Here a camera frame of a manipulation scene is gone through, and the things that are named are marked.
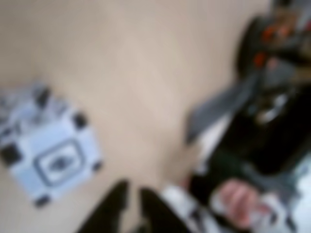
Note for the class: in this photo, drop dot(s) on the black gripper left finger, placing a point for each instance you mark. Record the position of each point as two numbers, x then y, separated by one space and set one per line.
109 211

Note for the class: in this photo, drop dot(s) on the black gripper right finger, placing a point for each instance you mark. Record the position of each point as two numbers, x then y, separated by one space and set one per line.
158 218

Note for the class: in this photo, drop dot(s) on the white cube zigzag symbol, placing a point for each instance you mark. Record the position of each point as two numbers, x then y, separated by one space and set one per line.
58 162

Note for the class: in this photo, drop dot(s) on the white cube crossed symbol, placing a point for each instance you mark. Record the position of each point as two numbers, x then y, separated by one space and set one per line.
36 93

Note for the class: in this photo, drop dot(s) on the person's hand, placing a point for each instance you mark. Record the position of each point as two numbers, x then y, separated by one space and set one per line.
238 201

